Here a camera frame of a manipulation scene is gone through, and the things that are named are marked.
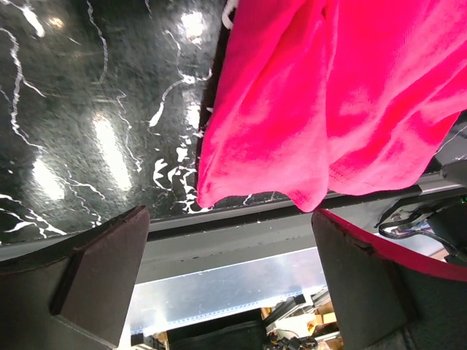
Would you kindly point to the magenta pink t shirt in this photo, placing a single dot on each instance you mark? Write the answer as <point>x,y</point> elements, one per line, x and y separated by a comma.
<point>353,97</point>

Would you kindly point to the aluminium frame rail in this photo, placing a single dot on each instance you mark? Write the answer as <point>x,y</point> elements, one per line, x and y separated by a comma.
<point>203,267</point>

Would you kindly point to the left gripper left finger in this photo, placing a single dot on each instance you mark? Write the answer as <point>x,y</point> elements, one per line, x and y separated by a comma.
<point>74,294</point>

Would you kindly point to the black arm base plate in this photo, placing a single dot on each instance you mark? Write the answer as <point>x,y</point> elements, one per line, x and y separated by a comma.
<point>370,211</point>

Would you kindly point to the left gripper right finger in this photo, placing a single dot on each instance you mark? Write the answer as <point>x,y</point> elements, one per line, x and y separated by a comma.
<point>386,296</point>

